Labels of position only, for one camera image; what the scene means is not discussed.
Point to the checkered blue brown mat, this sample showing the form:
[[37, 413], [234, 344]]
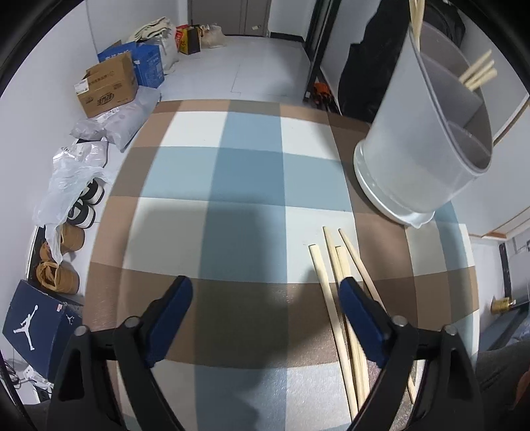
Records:
[[232, 194]]

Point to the beige plastic bag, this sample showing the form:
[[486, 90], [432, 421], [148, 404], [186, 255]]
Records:
[[212, 36]]

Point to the blue jordan shoe box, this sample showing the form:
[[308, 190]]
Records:
[[38, 326]]

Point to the cream tote bag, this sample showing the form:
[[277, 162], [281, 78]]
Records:
[[160, 32]]

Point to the red yellow bag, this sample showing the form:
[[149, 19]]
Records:
[[188, 39]]

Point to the grey door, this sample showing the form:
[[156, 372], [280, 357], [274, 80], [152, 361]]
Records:
[[235, 17]]

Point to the clear plastic bag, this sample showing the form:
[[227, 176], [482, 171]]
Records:
[[73, 167]]

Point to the grey plastic mailer bag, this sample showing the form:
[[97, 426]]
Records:
[[119, 125]]

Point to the brown slipper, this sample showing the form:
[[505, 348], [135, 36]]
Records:
[[57, 278], [71, 238]]

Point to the black white sneaker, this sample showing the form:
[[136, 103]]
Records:
[[81, 215], [92, 193]]

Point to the blue cardboard box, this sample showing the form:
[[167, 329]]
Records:
[[146, 59]]

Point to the black coat rack pole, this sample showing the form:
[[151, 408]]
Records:
[[319, 32]]

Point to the black hanging backpack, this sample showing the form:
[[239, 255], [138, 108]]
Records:
[[371, 62]]

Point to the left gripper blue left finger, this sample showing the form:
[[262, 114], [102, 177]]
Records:
[[83, 397]]

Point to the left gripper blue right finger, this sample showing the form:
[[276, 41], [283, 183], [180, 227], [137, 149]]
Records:
[[448, 396]]

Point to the white utensil holder cup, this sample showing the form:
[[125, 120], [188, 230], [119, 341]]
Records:
[[431, 136]]

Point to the brown cardboard box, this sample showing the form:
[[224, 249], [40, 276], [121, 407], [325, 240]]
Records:
[[107, 85]]

